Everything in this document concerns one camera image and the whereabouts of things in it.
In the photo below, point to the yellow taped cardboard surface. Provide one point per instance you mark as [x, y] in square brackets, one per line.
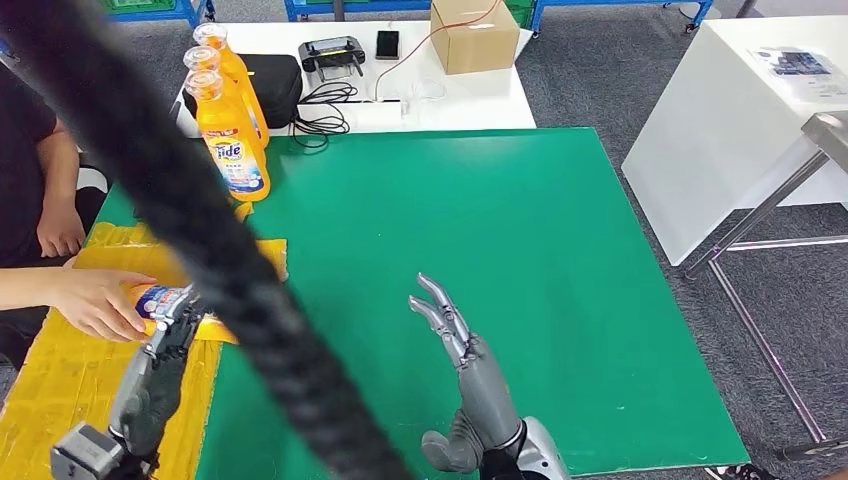
[66, 384]

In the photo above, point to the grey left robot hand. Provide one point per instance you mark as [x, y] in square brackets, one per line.
[149, 397]

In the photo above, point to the blue wheeled rack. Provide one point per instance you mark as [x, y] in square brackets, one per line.
[596, 2]
[195, 10]
[397, 6]

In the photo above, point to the person's right forearm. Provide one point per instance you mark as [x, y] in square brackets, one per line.
[26, 288]

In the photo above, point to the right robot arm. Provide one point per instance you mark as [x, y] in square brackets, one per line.
[543, 457]

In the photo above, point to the green side mat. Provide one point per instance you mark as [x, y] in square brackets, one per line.
[119, 208]

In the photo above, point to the green plastic crate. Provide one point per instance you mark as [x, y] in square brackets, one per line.
[139, 5]
[523, 12]

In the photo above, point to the black remote controller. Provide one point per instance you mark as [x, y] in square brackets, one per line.
[331, 52]

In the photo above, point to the person's right hand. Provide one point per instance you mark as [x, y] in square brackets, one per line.
[99, 305]

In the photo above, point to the person's left hand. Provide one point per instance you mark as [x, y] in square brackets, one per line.
[61, 235]

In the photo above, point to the black smartphone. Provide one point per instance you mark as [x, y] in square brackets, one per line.
[387, 44]

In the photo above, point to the white table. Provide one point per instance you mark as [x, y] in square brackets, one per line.
[477, 102]

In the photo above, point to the white cabinet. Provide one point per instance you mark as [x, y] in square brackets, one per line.
[712, 142]

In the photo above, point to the green table mat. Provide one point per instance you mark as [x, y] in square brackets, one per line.
[464, 218]

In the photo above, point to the steel table frame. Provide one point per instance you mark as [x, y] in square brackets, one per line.
[828, 129]

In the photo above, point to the brown cardboard box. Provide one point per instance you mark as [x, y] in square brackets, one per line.
[476, 40]

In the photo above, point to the black zip carrying case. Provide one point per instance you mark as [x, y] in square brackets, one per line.
[281, 86]

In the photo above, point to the orange detergent bottle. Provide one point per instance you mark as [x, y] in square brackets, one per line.
[232, 166]
[202, 60]
[258, 122]
[159, 299]

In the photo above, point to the yellow plastic bag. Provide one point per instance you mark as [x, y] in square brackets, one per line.
[275, 258]

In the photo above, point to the printed paper sheet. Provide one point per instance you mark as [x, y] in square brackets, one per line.
[798, 64]

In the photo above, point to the person's left forearm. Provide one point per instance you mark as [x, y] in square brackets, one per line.
[60, 172]

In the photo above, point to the grey metal post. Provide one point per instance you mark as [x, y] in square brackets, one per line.
[340, 9]

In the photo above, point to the person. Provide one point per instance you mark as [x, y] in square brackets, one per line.
[20, 166]

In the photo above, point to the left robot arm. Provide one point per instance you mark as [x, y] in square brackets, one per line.
[139, 467]

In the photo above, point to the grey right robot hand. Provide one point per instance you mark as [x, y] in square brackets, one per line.
[484, 397]

